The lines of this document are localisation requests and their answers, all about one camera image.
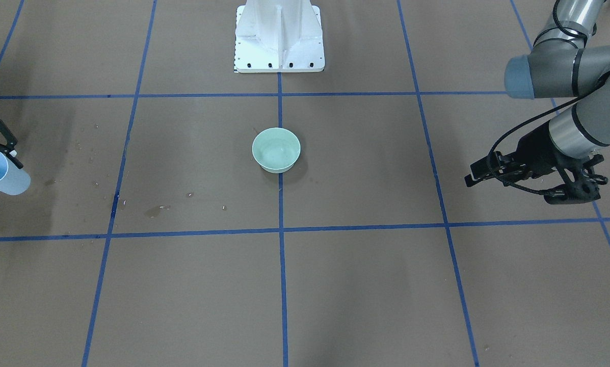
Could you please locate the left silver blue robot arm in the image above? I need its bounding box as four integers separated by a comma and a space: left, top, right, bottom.
465, 1, 610, 204

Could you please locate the light blue paper cup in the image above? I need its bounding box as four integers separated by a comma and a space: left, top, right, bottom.
0, 153, 31, 196

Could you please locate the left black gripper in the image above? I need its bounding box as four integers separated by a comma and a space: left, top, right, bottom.
465, 125, 608, 205

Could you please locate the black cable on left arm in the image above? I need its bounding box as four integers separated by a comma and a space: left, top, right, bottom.
487, 0, 610, 196

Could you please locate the white pedestal column with base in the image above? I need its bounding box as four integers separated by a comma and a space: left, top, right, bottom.
233, 1, 326, 73

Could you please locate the mint green ceramic bowl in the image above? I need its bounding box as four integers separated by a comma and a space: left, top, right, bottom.
252, 127, 302, 174

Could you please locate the brown paper table cover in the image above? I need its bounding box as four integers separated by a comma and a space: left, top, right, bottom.
0, 1, 610, 366

